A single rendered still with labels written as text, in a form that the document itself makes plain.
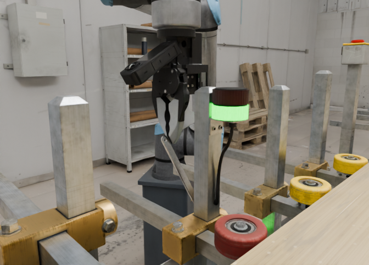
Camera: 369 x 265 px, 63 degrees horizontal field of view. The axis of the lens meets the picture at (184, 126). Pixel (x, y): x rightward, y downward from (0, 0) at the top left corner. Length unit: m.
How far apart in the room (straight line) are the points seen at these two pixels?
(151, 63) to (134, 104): 3.32
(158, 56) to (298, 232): 0.36
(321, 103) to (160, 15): 0.57
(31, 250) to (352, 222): 0.46
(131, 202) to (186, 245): 0.19
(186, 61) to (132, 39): 3.24
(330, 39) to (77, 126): 8.44
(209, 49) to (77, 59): 2.31
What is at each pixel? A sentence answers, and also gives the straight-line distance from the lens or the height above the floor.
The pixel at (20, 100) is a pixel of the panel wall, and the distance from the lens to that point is 3.19.
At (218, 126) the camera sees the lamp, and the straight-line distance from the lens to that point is 0.53.
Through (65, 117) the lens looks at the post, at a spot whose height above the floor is 1.09.
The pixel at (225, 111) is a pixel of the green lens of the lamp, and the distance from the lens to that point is 0.48.
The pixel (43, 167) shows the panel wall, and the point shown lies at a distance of 3.38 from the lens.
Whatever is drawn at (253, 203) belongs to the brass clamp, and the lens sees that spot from 0.73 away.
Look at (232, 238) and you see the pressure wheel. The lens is 0.47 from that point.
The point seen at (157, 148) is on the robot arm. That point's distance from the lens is 1.49.
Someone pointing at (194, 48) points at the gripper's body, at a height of 1.18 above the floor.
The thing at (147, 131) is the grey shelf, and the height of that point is 0.29.
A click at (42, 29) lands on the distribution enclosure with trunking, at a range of 3.03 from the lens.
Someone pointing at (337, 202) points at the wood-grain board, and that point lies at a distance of 0.64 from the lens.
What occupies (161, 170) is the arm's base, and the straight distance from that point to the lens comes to 1.49.
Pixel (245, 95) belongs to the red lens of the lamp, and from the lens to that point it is 0.49.
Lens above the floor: 1.15
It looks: 11 degrees down
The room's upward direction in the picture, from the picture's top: straight up
